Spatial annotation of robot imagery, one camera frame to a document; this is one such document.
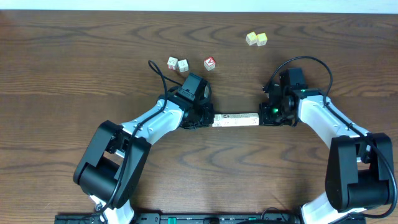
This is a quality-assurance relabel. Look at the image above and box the white block grid pattern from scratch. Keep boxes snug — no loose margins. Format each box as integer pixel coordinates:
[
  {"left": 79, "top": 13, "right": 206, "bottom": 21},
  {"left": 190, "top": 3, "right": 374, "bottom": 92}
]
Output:
[{"left": 212, "top": 114, "right": 222, "bottom": 127}]

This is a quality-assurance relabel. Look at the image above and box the soccer ball picture block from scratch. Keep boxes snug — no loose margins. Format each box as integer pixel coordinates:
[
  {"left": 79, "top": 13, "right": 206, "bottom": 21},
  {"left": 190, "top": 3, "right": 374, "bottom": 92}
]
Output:
[{"left": 220, "top": 114, "right": 233, "bottom": 127}]

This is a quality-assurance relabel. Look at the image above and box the blue edged white block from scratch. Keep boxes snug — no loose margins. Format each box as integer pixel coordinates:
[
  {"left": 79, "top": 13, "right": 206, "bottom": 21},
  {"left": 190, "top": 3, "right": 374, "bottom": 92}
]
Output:
[{"left": 249, "top": 113, "right": 259, "bottom": 126}]

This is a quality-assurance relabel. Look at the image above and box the white block brown pattern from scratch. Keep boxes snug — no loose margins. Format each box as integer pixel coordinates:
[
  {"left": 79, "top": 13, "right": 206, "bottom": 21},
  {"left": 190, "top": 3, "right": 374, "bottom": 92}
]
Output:
[{"left": 230, "top": 114, "right": 241, "bottom": 126}]

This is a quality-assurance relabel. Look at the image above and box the green edged white block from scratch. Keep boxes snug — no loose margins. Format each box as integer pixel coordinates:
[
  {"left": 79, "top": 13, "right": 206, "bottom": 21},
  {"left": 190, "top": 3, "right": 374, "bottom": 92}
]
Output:
[{"left": 239, "top": 113, "right": 251, "bottom": 126}]

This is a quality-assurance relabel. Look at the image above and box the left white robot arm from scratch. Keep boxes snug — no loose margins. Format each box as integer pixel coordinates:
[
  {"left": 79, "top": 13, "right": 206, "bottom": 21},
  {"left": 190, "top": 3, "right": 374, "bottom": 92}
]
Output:
[{"left": 73, "top": 94, "right": 214, "bottom": 223}]

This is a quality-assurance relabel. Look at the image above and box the white block plain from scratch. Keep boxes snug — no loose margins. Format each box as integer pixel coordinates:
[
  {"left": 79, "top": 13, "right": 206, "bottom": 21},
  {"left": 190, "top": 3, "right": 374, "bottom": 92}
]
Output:
[{"left": 177, "top": 59, "right": 189, "bottom": 72}]

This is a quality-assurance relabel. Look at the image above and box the red letter A block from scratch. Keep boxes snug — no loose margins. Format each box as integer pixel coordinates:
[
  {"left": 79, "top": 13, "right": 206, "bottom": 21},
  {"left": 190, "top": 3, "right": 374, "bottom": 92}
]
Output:
[{"left": 204, "top": 57, "right": 216, "bottom": 71}]

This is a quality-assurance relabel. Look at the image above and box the white block red side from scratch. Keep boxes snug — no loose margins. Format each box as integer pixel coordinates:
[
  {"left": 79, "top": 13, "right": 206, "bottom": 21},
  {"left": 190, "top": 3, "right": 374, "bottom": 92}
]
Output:
[{"left": 167, "top": 57, "right": 178, "bottom": 70}]

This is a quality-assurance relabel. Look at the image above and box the yellow block right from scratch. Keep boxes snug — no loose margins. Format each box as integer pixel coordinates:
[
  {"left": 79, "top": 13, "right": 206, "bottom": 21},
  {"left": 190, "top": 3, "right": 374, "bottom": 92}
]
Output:
[{"left": 256, "top": 32, "right": 268, "bottom": 46}]

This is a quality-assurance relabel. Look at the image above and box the yellow block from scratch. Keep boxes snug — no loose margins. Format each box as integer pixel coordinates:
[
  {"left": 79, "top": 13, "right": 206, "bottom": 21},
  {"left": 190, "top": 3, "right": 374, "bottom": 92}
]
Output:
[
  {"left": 246, "top": 32, "right": 257, "bottom": 45},
  {"left": 256, "top": 32, "right": 268, "bottom": 46}
]

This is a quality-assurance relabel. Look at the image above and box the yellow block left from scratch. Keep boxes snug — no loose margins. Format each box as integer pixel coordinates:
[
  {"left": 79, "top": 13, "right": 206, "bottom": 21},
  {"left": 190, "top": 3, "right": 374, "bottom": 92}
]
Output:
[{"left": 246, "top": 32, "right": 257, "bottom": 45}]

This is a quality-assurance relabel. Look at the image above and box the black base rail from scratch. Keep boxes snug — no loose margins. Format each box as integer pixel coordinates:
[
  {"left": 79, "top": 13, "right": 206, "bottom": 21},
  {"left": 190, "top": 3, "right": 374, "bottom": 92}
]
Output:
[{"left": 54, "top": 212, "right": 368, "bottom": 224}]

